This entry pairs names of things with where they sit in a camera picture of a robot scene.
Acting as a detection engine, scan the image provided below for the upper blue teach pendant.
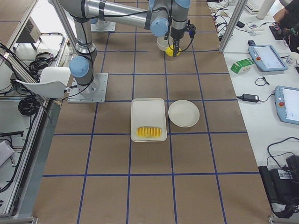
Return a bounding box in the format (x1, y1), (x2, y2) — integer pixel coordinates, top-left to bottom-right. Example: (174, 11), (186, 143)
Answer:
(248, 45), (288, 72)

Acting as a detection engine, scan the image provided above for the blue teach pendant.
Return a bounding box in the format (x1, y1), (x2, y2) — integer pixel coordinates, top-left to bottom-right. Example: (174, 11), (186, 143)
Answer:
(248, 45), (288, 72)
(274, 86), (299, 125)

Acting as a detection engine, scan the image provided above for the square metal base plate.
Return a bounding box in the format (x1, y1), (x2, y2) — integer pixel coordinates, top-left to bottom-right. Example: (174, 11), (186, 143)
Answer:
(67, 73), (108, 103)

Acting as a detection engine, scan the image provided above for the white paper roll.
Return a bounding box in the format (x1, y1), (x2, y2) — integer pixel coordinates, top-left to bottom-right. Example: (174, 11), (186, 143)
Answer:
(256, 0), (274, 20)

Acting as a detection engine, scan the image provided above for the black electronic device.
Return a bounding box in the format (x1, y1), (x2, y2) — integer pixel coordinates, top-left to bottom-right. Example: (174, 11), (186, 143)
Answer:
(258, 155), (299, 218)

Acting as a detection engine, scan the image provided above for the white rectangular tray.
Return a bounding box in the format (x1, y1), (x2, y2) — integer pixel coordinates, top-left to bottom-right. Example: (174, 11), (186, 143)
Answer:
(130, 98), (167, 142)

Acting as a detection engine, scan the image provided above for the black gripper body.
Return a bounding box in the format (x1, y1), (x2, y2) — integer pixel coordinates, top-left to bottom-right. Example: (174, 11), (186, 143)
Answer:
(171, 20), (196, 41)

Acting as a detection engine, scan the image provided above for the small white ceramic bowl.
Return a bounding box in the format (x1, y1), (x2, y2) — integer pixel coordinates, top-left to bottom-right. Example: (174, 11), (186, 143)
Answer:
(157, 36), (170, 52)

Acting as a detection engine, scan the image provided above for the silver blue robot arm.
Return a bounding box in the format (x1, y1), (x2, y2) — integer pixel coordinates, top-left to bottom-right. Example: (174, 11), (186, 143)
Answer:
(49, 0), (196, 96)

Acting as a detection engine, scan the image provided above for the black power adapter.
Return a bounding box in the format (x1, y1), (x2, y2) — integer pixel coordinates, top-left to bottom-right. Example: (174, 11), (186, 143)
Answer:
(242, 94), (259, 103)

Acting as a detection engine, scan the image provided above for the green white carton box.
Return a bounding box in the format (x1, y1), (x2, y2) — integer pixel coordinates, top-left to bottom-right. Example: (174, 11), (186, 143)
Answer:
(230, 58), (255, 74)

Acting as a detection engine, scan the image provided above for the black cable bundle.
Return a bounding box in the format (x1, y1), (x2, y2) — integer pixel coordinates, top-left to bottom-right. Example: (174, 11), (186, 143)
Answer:
(18, 96), (43, 116)

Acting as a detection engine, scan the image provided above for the round white plate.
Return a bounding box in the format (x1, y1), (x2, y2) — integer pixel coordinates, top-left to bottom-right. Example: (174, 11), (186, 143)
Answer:
(168, 100), (200, 128)

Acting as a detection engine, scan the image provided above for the lower blue teach pendant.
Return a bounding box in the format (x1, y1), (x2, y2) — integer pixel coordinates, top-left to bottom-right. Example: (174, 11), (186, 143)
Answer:
(274, 86), (299, 125)

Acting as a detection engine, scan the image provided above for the person in black shirt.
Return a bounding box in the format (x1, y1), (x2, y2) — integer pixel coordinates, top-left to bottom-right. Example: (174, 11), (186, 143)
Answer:
(273, 0), (299, 53)

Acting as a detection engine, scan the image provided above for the small black coiled cable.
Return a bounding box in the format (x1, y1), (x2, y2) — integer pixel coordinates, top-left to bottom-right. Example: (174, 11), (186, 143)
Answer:
(255, 76), (270, 86)

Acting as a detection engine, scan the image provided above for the yellow lemon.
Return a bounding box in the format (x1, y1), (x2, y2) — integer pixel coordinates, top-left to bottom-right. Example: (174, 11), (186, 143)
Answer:
(165, 45), (182, 57)

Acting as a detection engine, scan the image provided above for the white plastic chair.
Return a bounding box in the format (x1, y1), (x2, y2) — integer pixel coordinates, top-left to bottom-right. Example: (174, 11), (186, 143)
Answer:
(16, 67), (71, 99)

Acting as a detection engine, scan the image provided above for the aluminium frame post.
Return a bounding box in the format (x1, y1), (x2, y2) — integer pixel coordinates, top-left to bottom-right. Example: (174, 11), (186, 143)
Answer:
(219, 0), (247, 53)

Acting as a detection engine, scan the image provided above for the grey metal equipment box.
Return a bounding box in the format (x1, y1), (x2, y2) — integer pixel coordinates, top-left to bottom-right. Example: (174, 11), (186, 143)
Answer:
(16, 17), (41, 45)

